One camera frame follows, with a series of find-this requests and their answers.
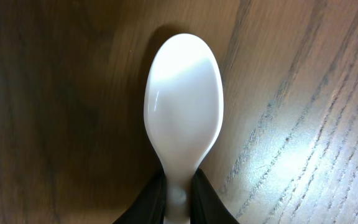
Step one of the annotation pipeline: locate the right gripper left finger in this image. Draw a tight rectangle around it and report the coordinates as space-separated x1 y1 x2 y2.
113 170 167 224

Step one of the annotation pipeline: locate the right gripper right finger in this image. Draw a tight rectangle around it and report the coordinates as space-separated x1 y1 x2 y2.
190 169 239 224

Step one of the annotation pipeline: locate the white plastic spoon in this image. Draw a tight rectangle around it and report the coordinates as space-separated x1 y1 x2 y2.
144 34 224 223

